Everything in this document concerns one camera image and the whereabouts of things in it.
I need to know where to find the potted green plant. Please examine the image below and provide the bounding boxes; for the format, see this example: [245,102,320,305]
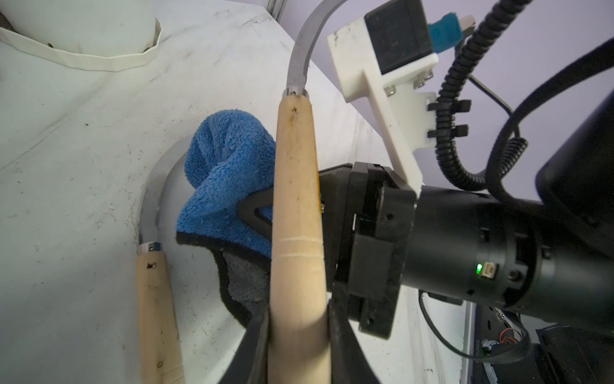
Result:
[1,1,162,72]

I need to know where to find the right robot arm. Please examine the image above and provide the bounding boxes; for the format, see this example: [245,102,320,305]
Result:
[320,99,613,383]

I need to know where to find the small sickle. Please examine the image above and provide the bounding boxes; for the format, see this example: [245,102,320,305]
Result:
[136,136,192,383]
[268,1,342,383]

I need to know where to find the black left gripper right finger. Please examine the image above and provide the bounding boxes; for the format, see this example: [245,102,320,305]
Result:
[328,283,380,384]

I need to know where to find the blue microfibre rag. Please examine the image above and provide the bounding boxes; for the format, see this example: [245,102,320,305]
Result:
[175,110,276,326]

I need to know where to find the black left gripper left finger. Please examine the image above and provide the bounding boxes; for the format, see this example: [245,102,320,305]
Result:
[218,307,270,384]

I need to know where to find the black corrugated right cable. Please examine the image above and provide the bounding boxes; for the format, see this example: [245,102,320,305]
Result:
[426,0,533,192]

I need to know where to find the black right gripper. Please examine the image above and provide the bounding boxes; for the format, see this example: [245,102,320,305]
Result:
[237,163,417,339]

